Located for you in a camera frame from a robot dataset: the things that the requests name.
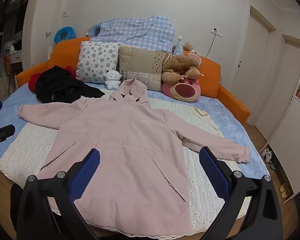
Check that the white sneaker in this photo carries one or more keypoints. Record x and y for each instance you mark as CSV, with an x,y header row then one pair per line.
x,y
264,153
269,157

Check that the white floral pillow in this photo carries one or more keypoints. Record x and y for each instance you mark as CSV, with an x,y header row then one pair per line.
x,y
97,60

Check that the white door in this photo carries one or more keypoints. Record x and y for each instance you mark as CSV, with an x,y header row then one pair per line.
x,y
287,85
252,62

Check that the white daisy lace blanket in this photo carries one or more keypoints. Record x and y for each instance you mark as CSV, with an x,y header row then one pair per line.
x,y
205,192

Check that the white wall switch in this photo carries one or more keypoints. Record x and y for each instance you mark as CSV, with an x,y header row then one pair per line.
x,y
65,12

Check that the white desk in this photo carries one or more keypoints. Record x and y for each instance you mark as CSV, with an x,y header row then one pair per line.
x,y
13,56

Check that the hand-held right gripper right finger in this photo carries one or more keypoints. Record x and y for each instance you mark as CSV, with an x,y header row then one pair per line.
x,y
213,172

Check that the red garment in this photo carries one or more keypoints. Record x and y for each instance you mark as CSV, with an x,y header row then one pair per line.
x,y
33,82

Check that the pink bear plush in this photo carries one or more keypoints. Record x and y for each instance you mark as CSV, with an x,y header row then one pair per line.
x,y
182,90

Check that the blue checked party hat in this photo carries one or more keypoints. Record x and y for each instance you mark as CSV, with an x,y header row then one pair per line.
x,y
177,47

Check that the beige patchwork pillow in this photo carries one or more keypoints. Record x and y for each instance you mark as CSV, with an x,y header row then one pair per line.
x,y
140,65

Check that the white wall socket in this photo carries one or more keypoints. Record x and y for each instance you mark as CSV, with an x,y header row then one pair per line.
x,y
216,31

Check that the pink hooded jacket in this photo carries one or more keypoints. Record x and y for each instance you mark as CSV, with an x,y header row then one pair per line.
x,y
127,155

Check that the light blue bedsheet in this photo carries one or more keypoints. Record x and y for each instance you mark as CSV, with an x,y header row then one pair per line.
x,y
215,115

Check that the white wardrobe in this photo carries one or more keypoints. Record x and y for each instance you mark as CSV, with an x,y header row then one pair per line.
x,y
292,142

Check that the large brown bear plush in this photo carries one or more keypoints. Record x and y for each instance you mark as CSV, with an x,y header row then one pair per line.
x,y
180,65

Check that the black garment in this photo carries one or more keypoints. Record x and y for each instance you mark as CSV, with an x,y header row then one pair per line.
x,y
60,85

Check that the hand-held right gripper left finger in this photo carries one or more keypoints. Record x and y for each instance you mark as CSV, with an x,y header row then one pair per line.
x,y
86,175

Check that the white plush toy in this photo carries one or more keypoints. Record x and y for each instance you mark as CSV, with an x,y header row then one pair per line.
x,y
112,80

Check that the blue checked blanket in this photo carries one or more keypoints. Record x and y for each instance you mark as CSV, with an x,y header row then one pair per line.
x,y
140,30

